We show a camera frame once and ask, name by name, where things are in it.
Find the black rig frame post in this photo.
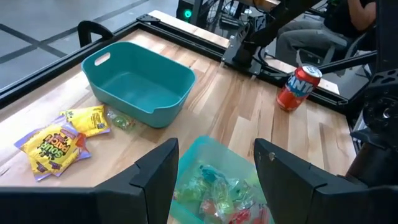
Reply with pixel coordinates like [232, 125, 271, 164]
[374, 0, 398, 73]

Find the small yellow Sour Patch bag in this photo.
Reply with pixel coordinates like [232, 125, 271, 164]
[58, 105, 111, 139]

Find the large yellow Sour Patch bag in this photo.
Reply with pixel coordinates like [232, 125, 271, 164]
[14, 116, 91, 182]

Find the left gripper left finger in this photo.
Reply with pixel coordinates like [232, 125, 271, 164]
[95, 138, 180, 224]

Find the black arched bracket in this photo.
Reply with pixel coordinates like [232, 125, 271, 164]
[76, 19, 114, 49]

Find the black frame brace bar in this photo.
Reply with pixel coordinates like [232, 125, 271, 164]
[317, 50, 379, 75]

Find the clear bag with green candy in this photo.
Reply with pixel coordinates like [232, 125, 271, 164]
[177, 182, 208, 203]
[106, 108, 137, 132]
[214, 183, 236, 215]

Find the clear bag with orange candy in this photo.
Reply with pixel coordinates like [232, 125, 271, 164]
[200, 198, 220, 216]

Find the black office chair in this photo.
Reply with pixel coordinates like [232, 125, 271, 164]
[297, 29, 379, 78]

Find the person's forearm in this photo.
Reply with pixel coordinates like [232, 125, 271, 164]
[347, 0, 377, 32]

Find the clear bag with blue candy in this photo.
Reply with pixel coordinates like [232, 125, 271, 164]
[197, 164, 226, 185]

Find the orange Fanta soda can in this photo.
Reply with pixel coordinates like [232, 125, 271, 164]
[275, 63, 323, 113]

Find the black box with green light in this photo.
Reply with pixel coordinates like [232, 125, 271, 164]
[175, 0, 203, 23]

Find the dark teal plastic bin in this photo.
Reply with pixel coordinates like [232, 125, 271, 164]
[81, 41, 198, 129]

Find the person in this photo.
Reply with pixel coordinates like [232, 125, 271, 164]
[275, 0, 377, 68]

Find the clear bag with red candy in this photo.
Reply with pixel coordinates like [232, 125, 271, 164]
[228, 207, 253, 224]

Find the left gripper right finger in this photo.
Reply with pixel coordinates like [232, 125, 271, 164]
[254, 138, 371, 224]

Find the light teal translucent plastic bin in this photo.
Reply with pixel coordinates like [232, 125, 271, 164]
[169, 134, 275, 224]

